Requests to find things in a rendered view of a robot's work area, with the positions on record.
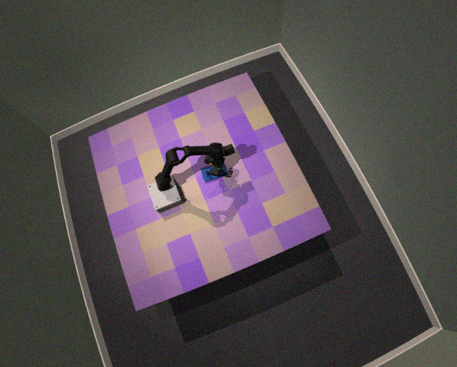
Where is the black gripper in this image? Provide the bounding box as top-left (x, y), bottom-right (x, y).
top-left (209, 157), bottom-right (225, 177)

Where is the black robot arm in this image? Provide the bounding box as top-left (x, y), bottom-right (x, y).
top-left (154, 142), bottom-right (235, 192)

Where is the blue circuit board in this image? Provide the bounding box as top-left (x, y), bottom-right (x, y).
top-left (200, 163), bottom-right (228, 182)

